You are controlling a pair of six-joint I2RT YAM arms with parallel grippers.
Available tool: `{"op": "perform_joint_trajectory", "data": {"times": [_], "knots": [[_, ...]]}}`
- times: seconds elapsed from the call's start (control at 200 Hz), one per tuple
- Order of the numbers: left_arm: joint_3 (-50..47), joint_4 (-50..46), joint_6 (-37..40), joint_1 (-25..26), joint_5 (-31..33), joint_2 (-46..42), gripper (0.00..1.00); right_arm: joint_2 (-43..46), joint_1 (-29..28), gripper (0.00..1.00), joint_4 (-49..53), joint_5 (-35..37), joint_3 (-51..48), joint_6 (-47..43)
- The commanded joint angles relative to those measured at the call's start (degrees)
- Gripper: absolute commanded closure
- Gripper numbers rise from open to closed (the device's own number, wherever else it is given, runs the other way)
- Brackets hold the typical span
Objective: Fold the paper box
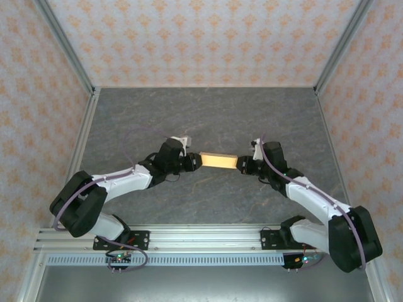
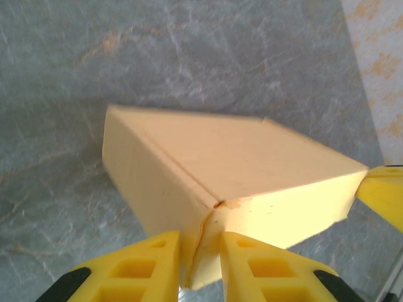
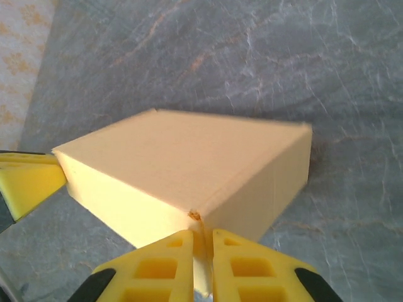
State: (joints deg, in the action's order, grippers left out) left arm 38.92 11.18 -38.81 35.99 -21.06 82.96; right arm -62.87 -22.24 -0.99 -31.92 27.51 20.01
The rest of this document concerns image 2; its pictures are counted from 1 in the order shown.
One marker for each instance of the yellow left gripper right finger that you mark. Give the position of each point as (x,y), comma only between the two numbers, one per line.
(236,273)

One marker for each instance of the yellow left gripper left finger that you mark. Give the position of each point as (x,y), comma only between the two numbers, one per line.
(163,270)

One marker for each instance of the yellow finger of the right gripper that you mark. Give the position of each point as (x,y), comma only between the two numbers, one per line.
(384,192)

